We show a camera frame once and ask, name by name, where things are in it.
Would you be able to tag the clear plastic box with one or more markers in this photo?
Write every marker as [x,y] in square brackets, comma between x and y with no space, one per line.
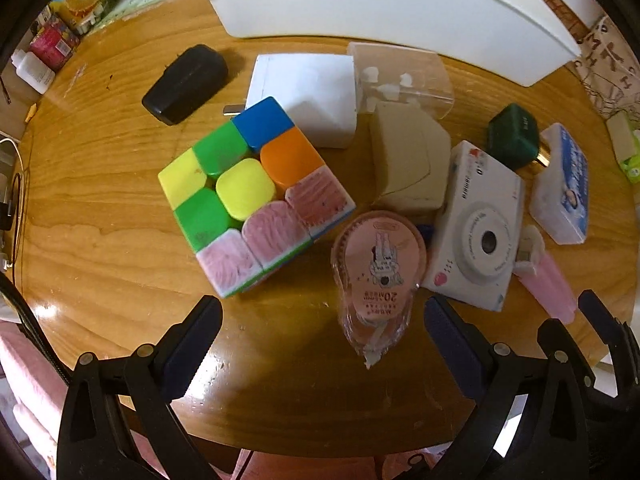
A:
[400,77]

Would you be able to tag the white charger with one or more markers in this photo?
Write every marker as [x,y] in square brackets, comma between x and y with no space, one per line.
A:
[305,95]

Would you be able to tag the black charger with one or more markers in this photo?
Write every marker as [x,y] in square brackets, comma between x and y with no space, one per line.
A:
[185,82]

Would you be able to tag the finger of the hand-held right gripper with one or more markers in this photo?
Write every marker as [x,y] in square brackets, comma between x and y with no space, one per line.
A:
[600,312]
[552,335]

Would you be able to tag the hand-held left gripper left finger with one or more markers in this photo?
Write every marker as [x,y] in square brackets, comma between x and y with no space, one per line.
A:
[187,350]

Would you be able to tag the pink ridged case white cap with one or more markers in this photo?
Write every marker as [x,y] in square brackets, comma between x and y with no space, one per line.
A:
[550,280]

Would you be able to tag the printed fabric bag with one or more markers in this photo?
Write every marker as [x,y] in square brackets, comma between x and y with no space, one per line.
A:
[610,60]

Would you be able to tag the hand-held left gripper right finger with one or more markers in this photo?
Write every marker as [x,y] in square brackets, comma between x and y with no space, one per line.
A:
[450,345]

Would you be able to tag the multicoloured puzzle cube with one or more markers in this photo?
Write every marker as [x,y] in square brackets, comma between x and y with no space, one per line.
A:
[245,195]

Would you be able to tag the beige block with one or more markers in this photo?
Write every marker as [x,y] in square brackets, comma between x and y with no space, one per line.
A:
[405,160]

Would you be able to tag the green tissue pack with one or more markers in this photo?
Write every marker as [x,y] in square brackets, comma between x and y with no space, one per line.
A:
[627,145]

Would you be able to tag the pink cloth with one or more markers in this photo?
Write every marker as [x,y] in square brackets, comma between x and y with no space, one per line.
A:
[30,400]

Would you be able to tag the translucent box blue label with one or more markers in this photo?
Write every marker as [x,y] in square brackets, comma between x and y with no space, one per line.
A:
[560,185]

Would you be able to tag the pink correction tape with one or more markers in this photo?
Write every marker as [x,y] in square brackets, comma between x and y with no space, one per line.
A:
[377,270]

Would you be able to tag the white plastic bin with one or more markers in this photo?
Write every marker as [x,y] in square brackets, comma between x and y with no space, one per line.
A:
[400,5]

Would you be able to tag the white spray bottle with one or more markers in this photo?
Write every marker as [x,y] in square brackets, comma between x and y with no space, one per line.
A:
[35,72]

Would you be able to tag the white toy camera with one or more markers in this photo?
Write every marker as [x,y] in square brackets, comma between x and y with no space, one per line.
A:
[480,230]

